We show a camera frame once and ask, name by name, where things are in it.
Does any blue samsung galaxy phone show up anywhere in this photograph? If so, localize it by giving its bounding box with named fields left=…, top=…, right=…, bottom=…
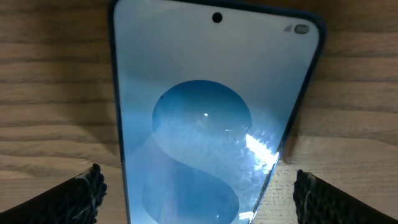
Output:
left=108, top=0, right=326, bottom=224

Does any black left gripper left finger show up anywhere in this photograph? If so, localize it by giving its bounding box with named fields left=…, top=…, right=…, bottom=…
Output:
left=1, top=164, right=107, bottom=224

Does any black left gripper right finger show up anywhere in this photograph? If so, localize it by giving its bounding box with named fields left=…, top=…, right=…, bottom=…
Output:
left=293, top=170, right=397, bottom=224

